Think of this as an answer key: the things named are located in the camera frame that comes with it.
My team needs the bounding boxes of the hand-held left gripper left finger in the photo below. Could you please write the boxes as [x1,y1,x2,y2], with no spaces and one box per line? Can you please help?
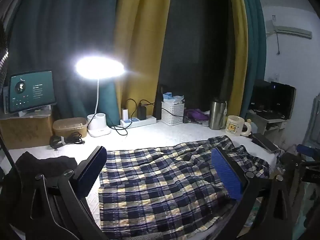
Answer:
[29,145,108,240]

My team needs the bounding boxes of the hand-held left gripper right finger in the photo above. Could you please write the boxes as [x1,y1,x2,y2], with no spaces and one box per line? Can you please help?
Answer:
[211,146,293,240]

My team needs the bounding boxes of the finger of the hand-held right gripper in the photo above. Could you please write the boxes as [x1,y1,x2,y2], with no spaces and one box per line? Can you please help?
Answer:
[296,144,320,160]

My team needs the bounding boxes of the plaid pants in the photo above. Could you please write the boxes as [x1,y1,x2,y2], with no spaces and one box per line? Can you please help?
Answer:
[98,135,272,238]

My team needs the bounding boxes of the grey side desk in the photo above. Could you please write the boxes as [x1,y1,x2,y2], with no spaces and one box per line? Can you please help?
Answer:
[246,110,285,145]

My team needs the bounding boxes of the black smartphone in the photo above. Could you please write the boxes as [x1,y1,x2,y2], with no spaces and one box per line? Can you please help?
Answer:
[251,133,279,153]

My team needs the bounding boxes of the white desk lamp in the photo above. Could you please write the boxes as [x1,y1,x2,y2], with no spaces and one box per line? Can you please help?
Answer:
[75,56,125,137]

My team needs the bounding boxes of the white cartoon bear mug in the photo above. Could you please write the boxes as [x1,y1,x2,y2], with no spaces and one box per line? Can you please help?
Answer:
[225,115,252,137]

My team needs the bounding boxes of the brown lidded container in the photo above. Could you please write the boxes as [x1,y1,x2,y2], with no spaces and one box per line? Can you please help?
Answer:
[52,117,88,138]

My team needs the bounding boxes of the black cloth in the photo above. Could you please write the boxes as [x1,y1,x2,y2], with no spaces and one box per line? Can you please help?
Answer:
[15,151,78,180]

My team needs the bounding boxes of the stainless steel tumbler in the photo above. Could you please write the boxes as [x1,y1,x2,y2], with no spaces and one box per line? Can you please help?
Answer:
[209,97,227,130]

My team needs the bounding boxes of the black monitor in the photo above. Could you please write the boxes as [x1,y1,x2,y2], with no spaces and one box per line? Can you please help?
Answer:
[249,79,297,120]

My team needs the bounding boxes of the purple cloth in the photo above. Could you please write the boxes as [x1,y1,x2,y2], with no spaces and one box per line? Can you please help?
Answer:
[185,109,209,122]

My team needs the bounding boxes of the white power strip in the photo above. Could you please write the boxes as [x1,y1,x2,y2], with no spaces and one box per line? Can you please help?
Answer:
[120,116,157,128]

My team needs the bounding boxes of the white quilted table cover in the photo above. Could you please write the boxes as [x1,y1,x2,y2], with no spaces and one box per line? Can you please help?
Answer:
[7,120,278,240]

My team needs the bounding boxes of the white plastic basket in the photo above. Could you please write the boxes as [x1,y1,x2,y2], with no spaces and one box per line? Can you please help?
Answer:
[161,101,185,126]

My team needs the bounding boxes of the black charger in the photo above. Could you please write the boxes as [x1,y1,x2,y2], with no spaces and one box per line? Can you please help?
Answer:
[137,102,148,120]

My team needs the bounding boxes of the cardboard box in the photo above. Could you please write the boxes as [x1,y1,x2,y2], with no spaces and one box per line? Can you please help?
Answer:
[0,110,54,150]

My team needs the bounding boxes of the blue plastic packet bundle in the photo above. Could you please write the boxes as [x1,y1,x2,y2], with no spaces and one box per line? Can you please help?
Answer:
[163,92,184,104]

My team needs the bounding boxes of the tablet with teal screen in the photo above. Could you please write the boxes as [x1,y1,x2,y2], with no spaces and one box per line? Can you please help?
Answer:
[7,70,57,113]

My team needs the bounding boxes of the teal curtain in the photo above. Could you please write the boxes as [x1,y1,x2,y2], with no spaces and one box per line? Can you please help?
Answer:
[10,0,120,127]
[237,0,265,110]

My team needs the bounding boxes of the white air conditioner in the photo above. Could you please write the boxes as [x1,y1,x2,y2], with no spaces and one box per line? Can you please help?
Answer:
[266,24,313,40]

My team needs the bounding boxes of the yellow curtain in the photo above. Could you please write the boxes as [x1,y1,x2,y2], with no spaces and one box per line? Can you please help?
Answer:
[114,0,173,120]
[226,0,249,120]

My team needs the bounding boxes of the coiled black cable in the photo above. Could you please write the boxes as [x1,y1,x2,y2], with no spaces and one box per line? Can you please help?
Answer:
[49,132,85,150]

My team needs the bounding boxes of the black lamp power cable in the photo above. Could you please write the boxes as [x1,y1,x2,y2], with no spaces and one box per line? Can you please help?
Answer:
[110,99,137,137]

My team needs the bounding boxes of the thin black charging cable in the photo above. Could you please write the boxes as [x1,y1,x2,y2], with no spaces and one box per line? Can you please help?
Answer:
[140,100,186,117]

